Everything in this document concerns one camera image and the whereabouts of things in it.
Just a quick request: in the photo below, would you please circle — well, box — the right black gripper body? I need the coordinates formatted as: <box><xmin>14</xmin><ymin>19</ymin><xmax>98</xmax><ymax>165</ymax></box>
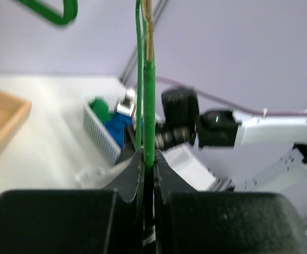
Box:
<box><xmin>124</xmin><ymin>124</ymin><xmax>196</xmax><ymax>157</ymax></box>

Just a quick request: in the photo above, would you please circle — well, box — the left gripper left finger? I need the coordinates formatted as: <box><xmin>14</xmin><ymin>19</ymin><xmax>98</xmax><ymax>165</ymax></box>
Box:
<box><xmin>103</xmin><ymin>149</ymin><xmax>145</xmax><ymax>253</ymax></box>

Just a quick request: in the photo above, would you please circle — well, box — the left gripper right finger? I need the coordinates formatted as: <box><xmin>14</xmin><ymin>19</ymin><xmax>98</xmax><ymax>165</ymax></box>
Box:
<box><xmin>153</xmin><ymin>150</ymin><xmax>199</xmax><ymax>253</ymax></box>

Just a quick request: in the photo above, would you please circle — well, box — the blue tank top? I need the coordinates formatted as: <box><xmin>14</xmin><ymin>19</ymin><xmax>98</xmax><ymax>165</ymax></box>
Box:
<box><xmin>104</xmin><ymin>113</ymin><xmax>134</xmax><ymax>148</ymax></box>

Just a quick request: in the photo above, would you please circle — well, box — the green tank top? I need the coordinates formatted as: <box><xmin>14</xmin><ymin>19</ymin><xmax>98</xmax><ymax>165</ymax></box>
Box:
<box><xmin>89</xmin><ymin>98</ymin><xmax>113</xmax><ymax>124</ymax></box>

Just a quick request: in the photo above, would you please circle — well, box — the green hanger of striped top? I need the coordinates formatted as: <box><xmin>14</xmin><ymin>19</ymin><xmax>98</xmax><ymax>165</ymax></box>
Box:
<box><xmin>134</xmin><ymin>0</ymin><xmax>158</xmax><ymax>254</ymax></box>

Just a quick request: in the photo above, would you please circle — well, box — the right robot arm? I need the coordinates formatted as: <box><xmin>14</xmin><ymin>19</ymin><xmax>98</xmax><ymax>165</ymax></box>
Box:
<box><xmin>154</xmin><ymin>87</ymin><xmax>307</xmax><ymax>164</ymax></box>

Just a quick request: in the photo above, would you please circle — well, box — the empty green hanger front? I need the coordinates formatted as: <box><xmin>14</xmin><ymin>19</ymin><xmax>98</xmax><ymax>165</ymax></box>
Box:
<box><xmin>15</xmin><ymin>0</ymin><xmax>78</xmax><ymax>26</ymax></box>

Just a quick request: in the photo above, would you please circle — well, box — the white plastic basket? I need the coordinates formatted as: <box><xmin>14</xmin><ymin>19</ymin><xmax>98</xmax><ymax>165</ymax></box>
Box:
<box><xmin>83</xmin><ymin>94</ymin><xmax>220</xmax><ymax>191</ymax></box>

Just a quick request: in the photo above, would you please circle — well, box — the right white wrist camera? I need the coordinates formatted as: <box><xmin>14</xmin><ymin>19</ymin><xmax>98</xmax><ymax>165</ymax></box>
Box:
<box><xmin>115</xmin><ymin>89</ymin><xmax>136</xmax><ymax>117</ymax></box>

